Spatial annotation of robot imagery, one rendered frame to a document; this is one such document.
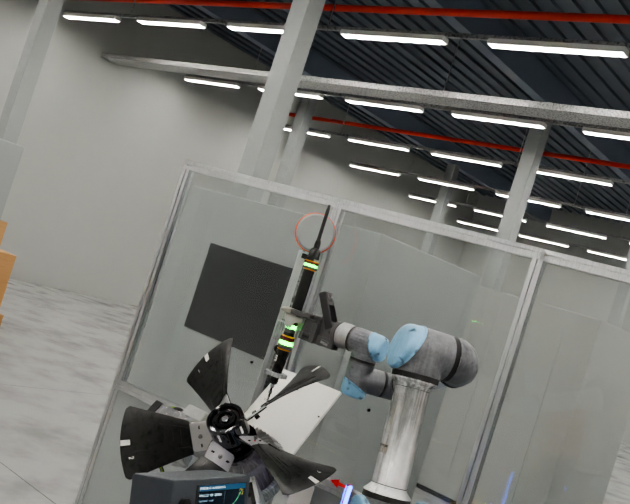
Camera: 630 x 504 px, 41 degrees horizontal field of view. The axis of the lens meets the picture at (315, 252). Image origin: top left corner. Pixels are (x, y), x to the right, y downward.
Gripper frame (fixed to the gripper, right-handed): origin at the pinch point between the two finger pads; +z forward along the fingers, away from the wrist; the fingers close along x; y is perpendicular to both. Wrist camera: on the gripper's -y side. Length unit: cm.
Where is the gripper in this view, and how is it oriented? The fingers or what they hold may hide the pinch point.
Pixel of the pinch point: (288, 308)
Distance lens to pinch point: 256.2
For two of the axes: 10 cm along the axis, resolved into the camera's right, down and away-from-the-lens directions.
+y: -3.1, 9.5, -0.3
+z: -8.0, -2.4, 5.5
